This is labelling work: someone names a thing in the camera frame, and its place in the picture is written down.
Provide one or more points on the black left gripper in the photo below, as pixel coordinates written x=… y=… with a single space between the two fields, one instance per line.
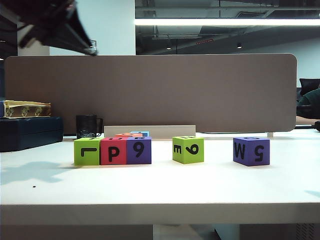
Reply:
x=47 y=22

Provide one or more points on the blue block with fish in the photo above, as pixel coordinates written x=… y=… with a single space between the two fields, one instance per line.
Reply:
x=144 y=134

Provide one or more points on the green block with N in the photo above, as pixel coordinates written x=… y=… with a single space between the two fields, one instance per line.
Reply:
x=197 y=158

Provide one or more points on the purple block with G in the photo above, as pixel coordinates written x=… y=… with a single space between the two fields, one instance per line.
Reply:
x=250 y=161

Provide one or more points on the person bare forearm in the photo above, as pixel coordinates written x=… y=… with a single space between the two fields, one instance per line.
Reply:
x=306 y=120

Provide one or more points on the black mug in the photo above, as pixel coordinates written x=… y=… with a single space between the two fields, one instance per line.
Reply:
x=86 y=126

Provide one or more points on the yellow patterned box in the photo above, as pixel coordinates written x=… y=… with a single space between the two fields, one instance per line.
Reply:
x=27 y=110

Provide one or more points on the orange foam block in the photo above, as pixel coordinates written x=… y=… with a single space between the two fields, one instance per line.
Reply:
x=125 y=135

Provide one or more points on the dark blue case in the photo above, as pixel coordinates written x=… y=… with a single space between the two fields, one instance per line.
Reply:
x=30 y=135

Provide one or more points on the brown desk divider panel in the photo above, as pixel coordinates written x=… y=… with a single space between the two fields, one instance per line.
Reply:
x=175 y=95

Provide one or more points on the red LED sign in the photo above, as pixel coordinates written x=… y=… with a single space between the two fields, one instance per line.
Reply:
x=205 y=41

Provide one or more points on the green block with L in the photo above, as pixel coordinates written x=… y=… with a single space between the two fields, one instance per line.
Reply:
x=87 y=160

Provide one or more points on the red block with P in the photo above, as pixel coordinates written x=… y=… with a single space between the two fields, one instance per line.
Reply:
x=120 y=160

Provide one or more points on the purple block with 9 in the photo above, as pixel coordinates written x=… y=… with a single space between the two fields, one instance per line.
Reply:
x=145 y=158

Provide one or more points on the ceiling light strip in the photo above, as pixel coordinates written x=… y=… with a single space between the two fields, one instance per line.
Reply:
x=225 y=22

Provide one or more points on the white divider foot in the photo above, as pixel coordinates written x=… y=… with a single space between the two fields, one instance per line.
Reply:
x=270 y=134

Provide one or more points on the black office chair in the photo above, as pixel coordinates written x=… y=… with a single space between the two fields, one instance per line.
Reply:
x=308 y=83

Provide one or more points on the person in dark green shirt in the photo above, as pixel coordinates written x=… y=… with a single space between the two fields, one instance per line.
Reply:
x=310 y=102

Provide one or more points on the black round object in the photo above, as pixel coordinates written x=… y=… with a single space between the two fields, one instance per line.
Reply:
x=317 y=126

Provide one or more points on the metal wall plate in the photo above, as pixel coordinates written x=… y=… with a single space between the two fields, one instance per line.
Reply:
x=94 y=43

